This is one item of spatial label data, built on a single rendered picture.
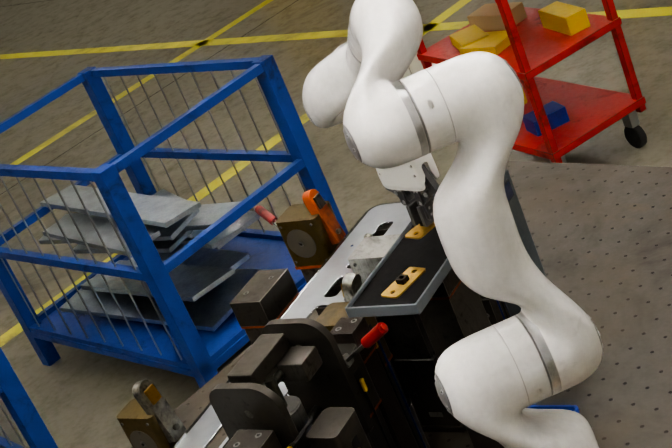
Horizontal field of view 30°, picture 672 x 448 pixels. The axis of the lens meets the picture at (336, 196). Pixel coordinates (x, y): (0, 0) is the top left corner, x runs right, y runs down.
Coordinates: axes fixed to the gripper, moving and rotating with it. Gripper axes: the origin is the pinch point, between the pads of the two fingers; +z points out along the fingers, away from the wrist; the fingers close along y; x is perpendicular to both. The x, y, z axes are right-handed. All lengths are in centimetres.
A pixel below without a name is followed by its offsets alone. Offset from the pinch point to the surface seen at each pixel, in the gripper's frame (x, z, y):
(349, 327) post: 17.8, 12.5, 7.5
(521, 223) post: -25.9, 19.2, 5.1
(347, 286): 7.0, 13.0, 18.9
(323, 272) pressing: -7, 22, 45
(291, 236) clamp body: -15, 20, 62
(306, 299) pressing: 1.8, 22.5, 41.1
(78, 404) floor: -29, 122, 263
